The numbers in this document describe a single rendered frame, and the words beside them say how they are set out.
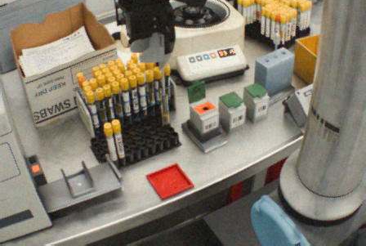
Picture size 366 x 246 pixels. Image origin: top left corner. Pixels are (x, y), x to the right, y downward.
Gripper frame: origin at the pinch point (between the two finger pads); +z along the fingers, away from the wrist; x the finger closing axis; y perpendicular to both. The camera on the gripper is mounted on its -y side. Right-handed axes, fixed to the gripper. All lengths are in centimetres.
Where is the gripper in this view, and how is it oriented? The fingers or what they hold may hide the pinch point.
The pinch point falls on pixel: (162, 60)
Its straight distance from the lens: 83.5
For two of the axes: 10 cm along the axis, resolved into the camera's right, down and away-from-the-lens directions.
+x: 5.0, 5.6, -6.7
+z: 0.2, 7.6, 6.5
